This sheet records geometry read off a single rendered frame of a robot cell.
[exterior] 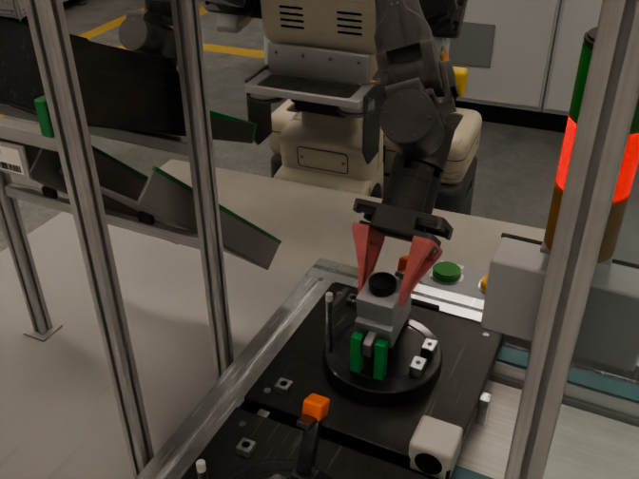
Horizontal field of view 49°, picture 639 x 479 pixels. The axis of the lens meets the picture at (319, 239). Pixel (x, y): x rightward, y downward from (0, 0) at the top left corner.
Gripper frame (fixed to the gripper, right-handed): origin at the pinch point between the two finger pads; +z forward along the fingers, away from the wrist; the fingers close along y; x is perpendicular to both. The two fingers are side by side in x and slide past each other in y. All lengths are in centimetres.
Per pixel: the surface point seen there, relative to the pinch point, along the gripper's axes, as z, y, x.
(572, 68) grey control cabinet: -143, -16, 274
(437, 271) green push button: -5.9, 0.2, 23.0
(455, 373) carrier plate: 6.4, 8.4, 9.2
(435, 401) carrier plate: 9.9, 7.7, 5.2
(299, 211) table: -13, -34, 48
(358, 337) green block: 5.5, -1.2, -0.4
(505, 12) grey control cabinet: -160, -52, 256
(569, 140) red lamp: -12.1, 17.3, -26.8
